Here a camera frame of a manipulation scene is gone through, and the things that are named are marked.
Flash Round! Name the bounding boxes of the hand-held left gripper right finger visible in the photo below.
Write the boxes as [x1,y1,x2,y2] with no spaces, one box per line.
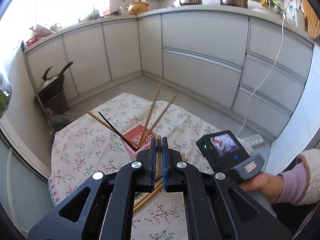
[161,136,292,240]

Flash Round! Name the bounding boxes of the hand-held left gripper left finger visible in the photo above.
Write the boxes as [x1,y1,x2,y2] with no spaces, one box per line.
[27,136,158,240]

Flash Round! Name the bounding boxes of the tan bamboo chopstick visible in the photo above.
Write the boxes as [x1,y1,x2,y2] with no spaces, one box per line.
[144,94,178,144]
[156,135,162,188]
[140,80,163,145]

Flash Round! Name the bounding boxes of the bunch of wooden chopsticks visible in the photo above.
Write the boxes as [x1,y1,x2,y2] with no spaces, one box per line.
[133,152,187,212]

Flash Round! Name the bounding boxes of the pink perforated chopstick holder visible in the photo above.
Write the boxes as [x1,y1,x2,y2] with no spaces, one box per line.
[122,124,160,159]

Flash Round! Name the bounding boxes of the black chopstick with gold band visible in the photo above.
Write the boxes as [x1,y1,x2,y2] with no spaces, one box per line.
[97,111,137,149]

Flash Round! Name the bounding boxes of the person's right forearm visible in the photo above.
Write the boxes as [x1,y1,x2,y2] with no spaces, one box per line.
[275,149,320,207]

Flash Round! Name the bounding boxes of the person's right hand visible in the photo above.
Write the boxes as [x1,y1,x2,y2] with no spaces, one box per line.
[239,172,286,205]

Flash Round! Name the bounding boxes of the white power strip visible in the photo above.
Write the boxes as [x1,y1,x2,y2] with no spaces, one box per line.
[240,134,265,146]

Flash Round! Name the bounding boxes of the floral tablecloth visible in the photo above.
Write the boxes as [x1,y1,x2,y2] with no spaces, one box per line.
[47,92,253,240]

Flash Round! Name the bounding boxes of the bag of leafy greens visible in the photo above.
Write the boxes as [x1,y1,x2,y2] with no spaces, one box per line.
[46,108,76,137]

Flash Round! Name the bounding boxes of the brown stand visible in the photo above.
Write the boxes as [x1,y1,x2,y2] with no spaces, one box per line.
[40,90,71,115]

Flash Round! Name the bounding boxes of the white kitchen base cabinets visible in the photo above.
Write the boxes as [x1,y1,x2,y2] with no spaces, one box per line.
[24,10,314,135]

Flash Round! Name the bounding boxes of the black wok with lid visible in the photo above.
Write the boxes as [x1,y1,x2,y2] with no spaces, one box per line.
[36,61,74,103]

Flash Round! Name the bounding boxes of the frosted glass sliding door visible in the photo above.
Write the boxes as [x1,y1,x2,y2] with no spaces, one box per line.
[0,120,54,240]

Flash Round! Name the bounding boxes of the white kitchen countertop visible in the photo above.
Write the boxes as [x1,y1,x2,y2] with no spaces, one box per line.
[24,1,315,53]

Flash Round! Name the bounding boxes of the yellow clay pot with lid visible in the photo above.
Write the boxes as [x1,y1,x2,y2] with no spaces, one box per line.
[127,0,150,15]

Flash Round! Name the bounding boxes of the hanging plastic bag of vegetables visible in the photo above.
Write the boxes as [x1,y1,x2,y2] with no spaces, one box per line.
[0,74,13,119]

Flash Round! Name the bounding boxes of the white plastic bag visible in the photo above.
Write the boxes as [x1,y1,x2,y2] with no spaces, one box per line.
[284,0,297,22]

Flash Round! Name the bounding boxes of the brown wooden panel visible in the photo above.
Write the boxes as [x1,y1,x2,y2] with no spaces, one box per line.
[300,0,320,40]

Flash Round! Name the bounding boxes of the red plastic basket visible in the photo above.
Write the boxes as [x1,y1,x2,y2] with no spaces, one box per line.
[25,35,43,46]

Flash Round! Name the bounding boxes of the wicker basket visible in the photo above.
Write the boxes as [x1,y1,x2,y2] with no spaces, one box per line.
[34,24,53,37]

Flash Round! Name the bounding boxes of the bright kitchen window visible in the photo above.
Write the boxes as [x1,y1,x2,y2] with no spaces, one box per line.
[15,0,112,28]

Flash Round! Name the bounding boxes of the white power cable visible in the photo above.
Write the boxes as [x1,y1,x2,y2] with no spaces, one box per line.
[235,12,286,140]

